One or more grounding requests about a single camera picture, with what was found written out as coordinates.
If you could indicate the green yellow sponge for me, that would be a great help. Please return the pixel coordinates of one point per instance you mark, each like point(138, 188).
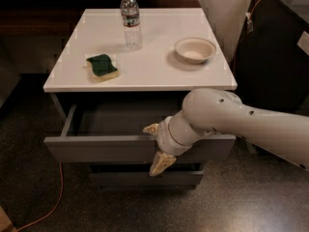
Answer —
point(102, 67)

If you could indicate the white top drawer cabinet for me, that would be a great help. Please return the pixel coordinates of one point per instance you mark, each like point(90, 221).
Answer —
point(151, 78)

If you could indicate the grey top drawer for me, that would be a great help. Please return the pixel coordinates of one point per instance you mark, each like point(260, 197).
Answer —
point(99, 134)

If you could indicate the clear plastic water bottle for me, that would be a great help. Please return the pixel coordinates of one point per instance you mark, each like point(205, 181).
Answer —
point(131, 21)

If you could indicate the dark wooden counter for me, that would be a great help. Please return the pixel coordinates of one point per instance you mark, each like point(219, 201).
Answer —
point(46, 17)

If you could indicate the beige paper bowl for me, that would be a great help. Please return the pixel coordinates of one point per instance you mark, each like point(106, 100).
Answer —
point(195, 51)

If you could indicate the cardboard box corner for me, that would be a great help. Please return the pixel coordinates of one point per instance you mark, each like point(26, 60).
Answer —
point(5, 223)

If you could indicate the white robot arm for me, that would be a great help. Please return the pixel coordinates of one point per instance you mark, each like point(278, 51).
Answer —
point(206, 112)

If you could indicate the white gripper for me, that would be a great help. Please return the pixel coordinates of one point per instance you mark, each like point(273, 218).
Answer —
point(163, 135)

